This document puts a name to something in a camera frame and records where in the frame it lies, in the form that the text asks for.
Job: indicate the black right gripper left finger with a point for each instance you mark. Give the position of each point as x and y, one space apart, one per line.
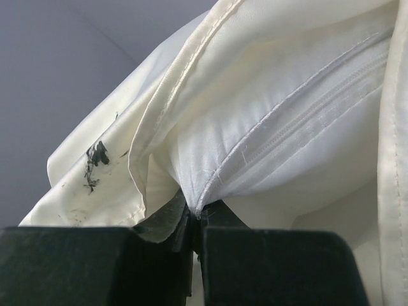
147 264

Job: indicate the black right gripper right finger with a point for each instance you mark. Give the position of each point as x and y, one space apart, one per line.
244 266

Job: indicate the cream pillowcase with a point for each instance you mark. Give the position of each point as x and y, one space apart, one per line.
99 173

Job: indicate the white pillow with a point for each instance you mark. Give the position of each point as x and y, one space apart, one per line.
276 122

